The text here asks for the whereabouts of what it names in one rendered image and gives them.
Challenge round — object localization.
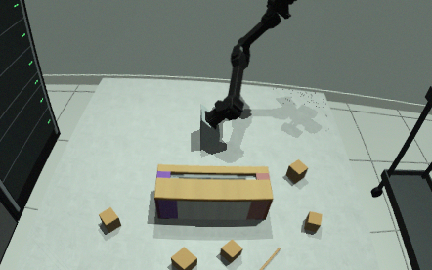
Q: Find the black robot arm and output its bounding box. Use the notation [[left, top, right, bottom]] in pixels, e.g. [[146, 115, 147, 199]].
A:
[[205, 0, 296, 129]]

